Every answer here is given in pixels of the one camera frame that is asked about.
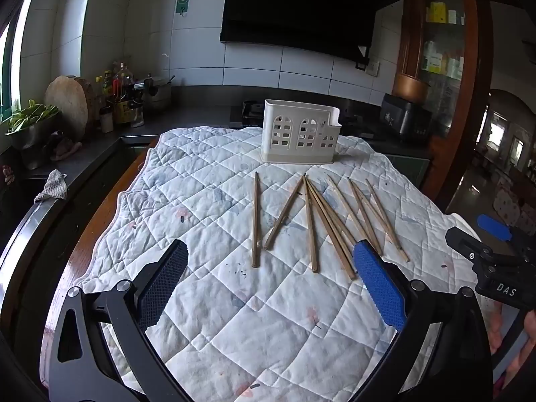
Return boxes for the wooden glass-door cabinet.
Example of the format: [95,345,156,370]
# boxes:
[391,0,495,214]

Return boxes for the person's right hand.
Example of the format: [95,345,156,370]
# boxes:
[521,311,536,386]

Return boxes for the brown rag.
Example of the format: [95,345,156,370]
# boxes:
[51,131,83,161]

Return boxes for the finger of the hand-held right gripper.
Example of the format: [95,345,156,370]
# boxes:
[445,227,495,269]
[477,214,536,256]

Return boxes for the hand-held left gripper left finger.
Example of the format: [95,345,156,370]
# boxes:
[48,240,189,402]

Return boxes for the grey dish cloth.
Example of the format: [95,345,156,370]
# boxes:
[34,169,68,203]

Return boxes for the green cabinet door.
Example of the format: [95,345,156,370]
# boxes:
[387,154,432,191]

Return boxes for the yellow label oil bottle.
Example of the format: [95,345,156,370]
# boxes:
[112,94,134,125]

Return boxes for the black rice cooker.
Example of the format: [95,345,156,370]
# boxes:
[380,93,433,142]

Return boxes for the round wooden chopping board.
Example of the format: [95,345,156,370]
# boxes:
[45,75,97,142]

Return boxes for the row of wooden chopsticks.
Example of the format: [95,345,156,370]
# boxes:
[250,172,411,280]

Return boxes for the steel bowl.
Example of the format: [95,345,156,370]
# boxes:
[5,117,53,171]

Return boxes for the black range hood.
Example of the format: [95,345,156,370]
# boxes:
[219,0,403,61]

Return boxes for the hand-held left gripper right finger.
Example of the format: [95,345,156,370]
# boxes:
[347,240,495,402]

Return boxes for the white plastic utensil holder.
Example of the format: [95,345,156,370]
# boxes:
[260,99,342,164]

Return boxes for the window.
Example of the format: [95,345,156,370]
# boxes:
[0,0,39,120]

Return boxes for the green leafy vegetables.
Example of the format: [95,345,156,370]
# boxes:
[0,99,62,135]

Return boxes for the white quilted mat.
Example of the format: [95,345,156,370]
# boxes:
[77,126,499,402]

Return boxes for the copper inner pot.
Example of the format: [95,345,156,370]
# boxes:
[393,72,431,102]

